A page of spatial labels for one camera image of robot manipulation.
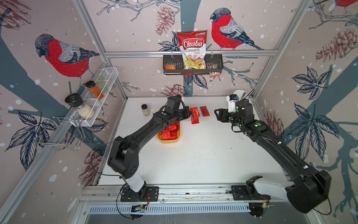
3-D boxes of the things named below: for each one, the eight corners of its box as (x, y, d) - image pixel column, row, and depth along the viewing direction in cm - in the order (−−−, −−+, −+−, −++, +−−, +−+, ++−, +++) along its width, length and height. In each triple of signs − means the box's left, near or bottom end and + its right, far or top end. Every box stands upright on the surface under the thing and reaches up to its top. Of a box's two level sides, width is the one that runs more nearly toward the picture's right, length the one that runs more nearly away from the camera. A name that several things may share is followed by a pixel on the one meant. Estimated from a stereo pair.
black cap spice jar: (144, 119, 111) (140, 109, 102) (145, 113, 115) (141, 103, 105) (149, 119, 111) (146, 109, 102) (150, 113, 115) (147, 103, 105)
